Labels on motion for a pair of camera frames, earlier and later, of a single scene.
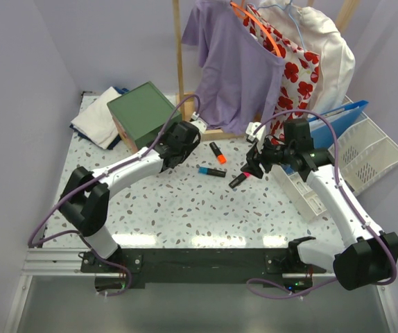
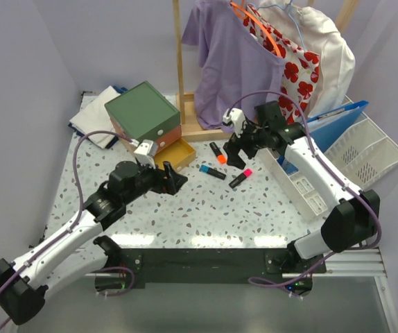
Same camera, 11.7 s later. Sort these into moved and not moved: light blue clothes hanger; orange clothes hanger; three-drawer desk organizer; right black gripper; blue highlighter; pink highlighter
Moved: three-drawer desk organizer; right black gripper
Not moved: orange clothes hanger; light blue clothes hanger; pink highlighter; blue highlighter
